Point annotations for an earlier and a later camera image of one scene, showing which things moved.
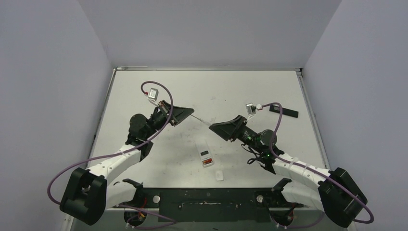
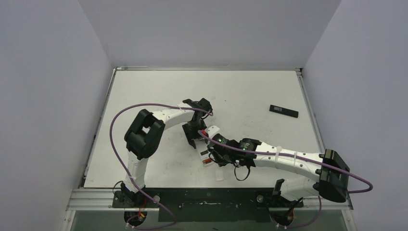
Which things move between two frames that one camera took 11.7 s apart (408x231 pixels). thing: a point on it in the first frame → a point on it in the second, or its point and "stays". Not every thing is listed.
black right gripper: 239,128 → 215,153
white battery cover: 219,175 stays
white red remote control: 205,153 stays
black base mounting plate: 210,204 stays
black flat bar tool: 275,109 stays
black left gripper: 179,114 → 189,135
